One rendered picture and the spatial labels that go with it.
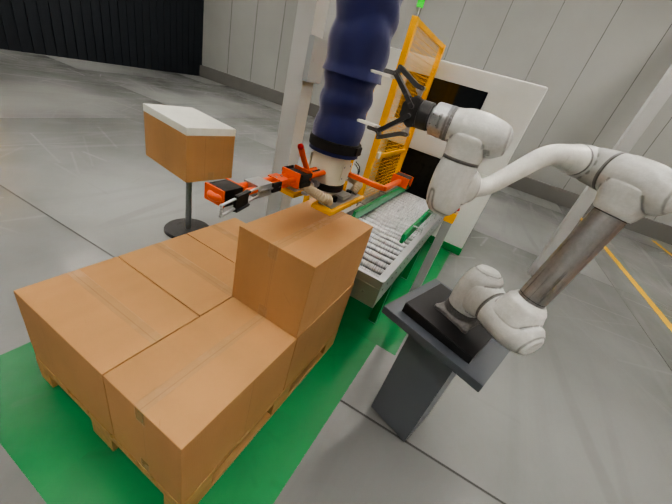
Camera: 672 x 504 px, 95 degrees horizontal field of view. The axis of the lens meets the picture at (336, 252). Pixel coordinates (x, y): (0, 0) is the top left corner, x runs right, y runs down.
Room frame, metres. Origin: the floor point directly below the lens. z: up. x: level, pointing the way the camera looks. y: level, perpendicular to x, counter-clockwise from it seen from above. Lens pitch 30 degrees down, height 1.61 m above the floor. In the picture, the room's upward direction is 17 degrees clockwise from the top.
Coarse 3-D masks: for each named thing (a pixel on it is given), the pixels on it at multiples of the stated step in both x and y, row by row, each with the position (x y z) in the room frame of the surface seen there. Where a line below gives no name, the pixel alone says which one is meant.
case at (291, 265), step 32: (256, 224) 1.20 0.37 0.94; (288, 224) 1.29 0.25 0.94; (320, 224) 1.39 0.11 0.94; (352, 224) 1.50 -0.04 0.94; (256, 256) 1.11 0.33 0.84; (288, 256) 1.05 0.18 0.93; (320, 256) 1.09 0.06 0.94; (352, 256) 1.38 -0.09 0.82; (256, 288) 1.10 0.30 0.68; (288, 288) 1.04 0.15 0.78; (320, 288) 1.10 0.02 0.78; (288, 320) 1.02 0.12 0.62
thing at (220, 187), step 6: (222, 180) 0.85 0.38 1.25; (228, 180) 0.86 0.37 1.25; (210, 186) 0.79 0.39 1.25; (216, 186) 0.79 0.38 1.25; (222, 186) 0.80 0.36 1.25; (228, 186) 0.82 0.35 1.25; (234, 186) 0.83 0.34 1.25; (240, 186) 0.84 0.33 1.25; (204, 192) 0.80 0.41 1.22; (216, 192) 0.78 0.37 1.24; (222, 192) 0.77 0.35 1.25; (228, 192) 0.79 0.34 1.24; (234, 192) 0.81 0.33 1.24; (240, 192) 0.83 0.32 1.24; (222, 198) 0.77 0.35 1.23; (228, 198) 0.79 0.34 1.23; (216, 204) 0.78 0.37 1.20; (228, 204) 0.79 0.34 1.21
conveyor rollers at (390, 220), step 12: (408, 192) 3.82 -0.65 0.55; (384, 204) 3.14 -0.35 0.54; (396, 204) 3.28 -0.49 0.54; (408, 204) 3.41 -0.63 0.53; (420, 204) 3.54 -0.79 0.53; (372, 216) 2.71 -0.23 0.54; (384, 216) 2.84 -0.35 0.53; (396, 216) 2.90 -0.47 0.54; (408, 216) 3.03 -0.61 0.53; (420, 216) 3.09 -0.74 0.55; (432, 216) 3.22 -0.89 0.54; (384, 228) 2.55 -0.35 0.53; (396, 228) 2.61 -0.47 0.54; (372, 240) 2.22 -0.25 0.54; (384, 240) 2.28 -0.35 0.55; (396, 240) 2.34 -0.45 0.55; (408, 240) 2.41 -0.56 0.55; (372, 252) 2.02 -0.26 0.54; (384, 252) 2.08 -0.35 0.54; (396, 252) 2.14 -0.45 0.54; (360, 264) 1.85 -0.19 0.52; (372, 264) 1.84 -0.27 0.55; (384, 264) 1.89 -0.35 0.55
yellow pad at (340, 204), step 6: (348, 192) 1.40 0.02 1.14; (336, 198) 1.27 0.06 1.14; (348, 198) 1.37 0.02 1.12; (354, 198) 1.40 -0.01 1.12; (360, 198) 1.44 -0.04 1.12; (312, 204) 1.20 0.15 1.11; (318, 204) 1.21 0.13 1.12; (324, 204) 1.22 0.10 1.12; (336, 204) 1.25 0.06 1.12; (342, 204) 1.29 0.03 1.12; (348, 204) 1.32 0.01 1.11; (324, 210) 1.18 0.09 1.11; (330, 210) 1.18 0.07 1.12; (336, 210) 1.21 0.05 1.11
